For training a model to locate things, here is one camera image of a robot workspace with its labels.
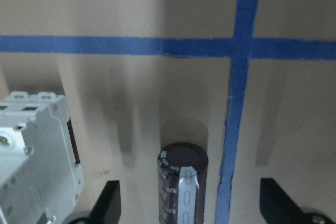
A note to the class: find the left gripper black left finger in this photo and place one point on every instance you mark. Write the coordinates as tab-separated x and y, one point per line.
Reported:
106	208

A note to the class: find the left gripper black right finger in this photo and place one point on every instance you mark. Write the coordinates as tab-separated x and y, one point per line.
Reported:
276	206

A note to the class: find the dark brown capacitor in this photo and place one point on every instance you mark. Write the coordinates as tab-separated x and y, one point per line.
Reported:
182	173

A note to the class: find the white circuit breaker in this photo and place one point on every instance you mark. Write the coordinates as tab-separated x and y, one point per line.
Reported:
41	174

